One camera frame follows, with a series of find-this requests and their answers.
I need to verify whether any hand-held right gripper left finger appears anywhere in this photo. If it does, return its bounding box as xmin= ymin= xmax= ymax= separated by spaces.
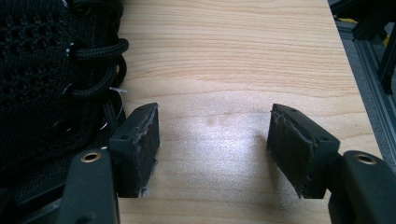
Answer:
xmin=107 ymin=102 xmax=161 ymax=199

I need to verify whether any black metal stand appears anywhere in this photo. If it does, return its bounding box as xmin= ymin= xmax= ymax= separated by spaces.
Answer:
xmin=329 ymin=0 xmax=396 ymax=95

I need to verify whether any grey metal floor rail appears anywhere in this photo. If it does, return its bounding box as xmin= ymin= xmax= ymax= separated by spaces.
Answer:
xmin=335 ymin=21 xmax=396 ymax=171

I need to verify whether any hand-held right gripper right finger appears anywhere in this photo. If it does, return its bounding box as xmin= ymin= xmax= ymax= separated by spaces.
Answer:
xmin=266 ymin=103 xmax=341 ymax=200

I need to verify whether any black mesh lace-up shoe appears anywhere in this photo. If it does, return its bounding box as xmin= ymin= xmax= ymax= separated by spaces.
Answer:
xmin=0 ymin=0 xmax=130 ymax=200

